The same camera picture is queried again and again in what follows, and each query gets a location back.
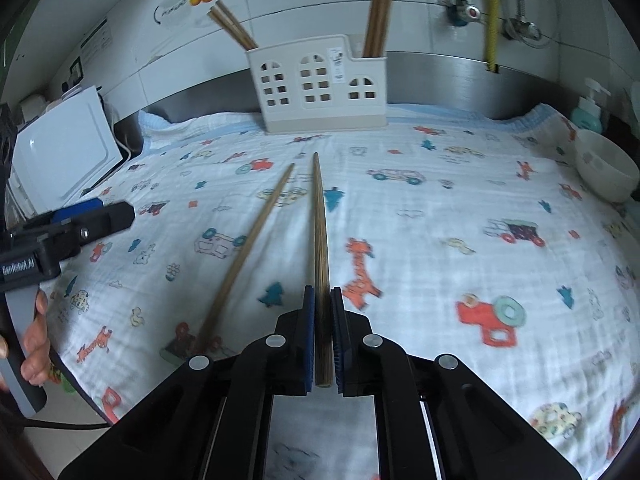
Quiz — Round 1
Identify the light brown wooden chopstick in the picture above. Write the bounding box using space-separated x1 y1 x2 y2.
192 162 295 354

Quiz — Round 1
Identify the left human hand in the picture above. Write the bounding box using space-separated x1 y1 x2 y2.
21 289 51 387

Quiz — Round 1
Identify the printed white cloth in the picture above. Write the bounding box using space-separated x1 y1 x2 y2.
48 105 639 479

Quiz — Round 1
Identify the white house-shaped utensil holder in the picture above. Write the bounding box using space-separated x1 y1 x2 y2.
246 35 387 134

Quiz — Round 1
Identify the wooden chopstick in holder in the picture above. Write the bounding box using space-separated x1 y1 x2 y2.
216 0 258 50
362 0 382 58
207 6 249 51
372 0 393 58

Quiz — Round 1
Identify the white ceramic bowl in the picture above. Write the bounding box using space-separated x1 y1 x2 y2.
574 129 639 204

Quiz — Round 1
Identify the teal soap dispenser bottle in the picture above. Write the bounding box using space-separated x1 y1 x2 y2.
570 77 611 133

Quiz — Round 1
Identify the black wall socket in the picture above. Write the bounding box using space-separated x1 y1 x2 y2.
67 58 84 87

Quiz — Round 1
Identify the yellow gas hose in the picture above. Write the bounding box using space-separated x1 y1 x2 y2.
482 0 501 73

